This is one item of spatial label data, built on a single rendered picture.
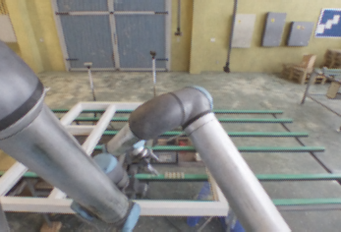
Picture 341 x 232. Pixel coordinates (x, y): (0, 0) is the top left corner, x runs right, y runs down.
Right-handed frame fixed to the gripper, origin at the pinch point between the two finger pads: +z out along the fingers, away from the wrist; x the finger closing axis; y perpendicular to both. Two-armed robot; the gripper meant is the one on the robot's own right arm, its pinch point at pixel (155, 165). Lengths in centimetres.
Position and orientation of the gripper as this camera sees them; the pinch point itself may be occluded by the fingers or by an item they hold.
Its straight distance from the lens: 137.5
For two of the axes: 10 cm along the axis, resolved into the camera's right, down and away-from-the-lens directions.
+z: 6.1, 7.0, 3.8
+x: -0.2, -4.7, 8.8
